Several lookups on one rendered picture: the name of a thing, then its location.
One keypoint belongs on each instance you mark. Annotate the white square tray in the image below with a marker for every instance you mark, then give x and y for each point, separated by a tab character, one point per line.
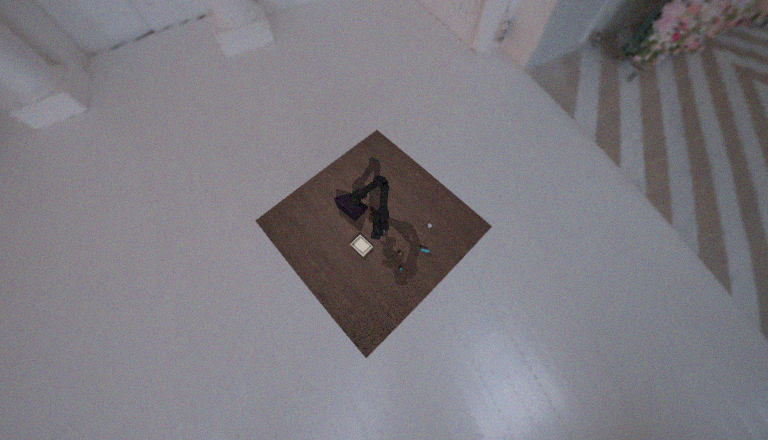
361	245

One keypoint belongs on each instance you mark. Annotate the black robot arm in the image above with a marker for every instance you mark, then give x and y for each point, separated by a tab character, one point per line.
383	212

